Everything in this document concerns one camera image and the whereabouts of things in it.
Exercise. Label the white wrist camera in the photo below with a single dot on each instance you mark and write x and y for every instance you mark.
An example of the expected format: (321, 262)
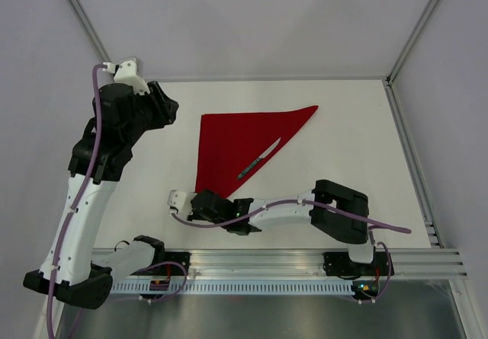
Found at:
(128, 72)
(179, 202)

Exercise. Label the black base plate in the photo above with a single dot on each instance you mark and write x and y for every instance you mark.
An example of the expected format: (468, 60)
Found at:
(338, 264)
(181, 257)

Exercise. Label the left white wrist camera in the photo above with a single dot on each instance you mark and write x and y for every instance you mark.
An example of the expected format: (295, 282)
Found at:
(128, 72)

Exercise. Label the aluminium frame post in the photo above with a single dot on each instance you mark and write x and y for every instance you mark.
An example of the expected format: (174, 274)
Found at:
(89, 30)
(415, 34)

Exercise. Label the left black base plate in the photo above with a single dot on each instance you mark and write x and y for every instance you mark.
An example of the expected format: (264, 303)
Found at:
(181, 257)

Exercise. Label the green handled knife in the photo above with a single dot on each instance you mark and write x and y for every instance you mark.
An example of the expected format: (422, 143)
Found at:
(260, 158)

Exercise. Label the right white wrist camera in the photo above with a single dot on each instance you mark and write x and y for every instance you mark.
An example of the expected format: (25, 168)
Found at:
(179, 202)

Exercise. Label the aluminium front rail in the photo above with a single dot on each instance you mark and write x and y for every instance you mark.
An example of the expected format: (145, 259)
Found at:
(408, 264)

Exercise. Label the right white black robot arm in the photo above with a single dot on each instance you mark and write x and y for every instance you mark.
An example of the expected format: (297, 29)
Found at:
(247, 215)

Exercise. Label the left aluminium frame post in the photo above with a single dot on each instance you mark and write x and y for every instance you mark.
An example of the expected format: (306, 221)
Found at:
(89, 30)

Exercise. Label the right aluminium frame post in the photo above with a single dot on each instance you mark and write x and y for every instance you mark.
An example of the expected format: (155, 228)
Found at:
(415, 34)

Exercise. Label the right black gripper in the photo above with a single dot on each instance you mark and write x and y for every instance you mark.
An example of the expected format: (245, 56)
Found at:
(196, 216)

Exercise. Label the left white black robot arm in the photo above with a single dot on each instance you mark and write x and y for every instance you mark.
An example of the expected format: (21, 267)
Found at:
(69, 274)

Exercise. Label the red cloth napkin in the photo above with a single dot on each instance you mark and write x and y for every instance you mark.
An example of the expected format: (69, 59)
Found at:
(228, 143)

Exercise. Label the white slotted cable duct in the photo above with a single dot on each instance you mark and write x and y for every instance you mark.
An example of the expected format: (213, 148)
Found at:
(141, 286)

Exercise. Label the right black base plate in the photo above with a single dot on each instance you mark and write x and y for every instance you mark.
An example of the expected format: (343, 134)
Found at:
(338, 264)

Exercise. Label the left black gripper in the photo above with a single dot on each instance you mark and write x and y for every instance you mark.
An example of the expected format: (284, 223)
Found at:
(168, 106)

